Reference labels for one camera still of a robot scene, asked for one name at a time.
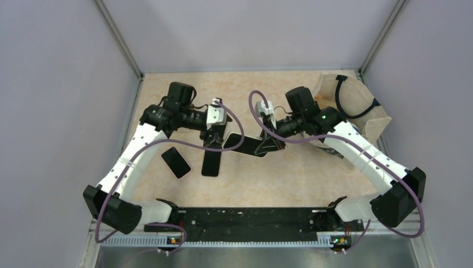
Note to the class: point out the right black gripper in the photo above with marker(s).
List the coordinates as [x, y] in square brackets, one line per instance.
[269, 143]

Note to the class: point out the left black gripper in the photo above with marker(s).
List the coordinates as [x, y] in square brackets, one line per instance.
[215, 139]

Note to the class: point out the pink cased phone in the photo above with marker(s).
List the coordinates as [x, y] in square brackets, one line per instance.
[248, 147]

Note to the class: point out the black smartphone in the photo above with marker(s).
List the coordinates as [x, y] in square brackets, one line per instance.
[211, 164]

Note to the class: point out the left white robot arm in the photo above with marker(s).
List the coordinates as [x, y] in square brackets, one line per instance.
[109, 202]

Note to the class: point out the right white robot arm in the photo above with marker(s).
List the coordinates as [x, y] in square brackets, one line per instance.
[399, 190]

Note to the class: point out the white cased phone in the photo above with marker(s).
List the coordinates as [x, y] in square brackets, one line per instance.
[176, 163]

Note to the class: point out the printed paper packet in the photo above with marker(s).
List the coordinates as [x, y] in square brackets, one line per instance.
[327, 149]

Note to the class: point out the beige tote bag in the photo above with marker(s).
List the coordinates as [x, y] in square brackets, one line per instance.
[351, 96]

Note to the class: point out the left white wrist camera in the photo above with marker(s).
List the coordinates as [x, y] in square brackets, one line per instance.
[215, 114]

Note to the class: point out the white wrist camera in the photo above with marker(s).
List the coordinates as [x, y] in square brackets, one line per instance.
[215, 114]
[266, 112]

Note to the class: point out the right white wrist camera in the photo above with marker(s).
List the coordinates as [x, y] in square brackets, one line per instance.
[266, 112]

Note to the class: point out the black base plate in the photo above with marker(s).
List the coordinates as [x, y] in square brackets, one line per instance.
[255, 224]

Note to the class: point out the grey slotted cable duct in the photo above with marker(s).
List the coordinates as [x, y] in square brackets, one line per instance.
[140, 240]

